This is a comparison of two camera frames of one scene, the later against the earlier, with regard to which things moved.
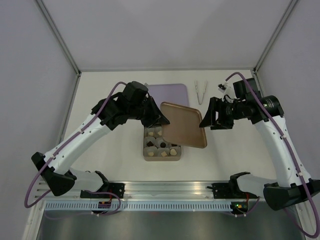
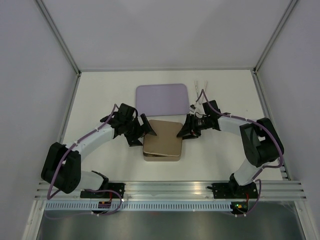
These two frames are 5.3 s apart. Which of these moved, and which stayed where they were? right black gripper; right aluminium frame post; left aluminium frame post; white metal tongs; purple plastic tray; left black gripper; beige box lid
Moved: right black gripper; beige box lid; left black gripper
Stayed: white metal tongs; left aluminium frame post; right aluminium frame post; purple plastic tray
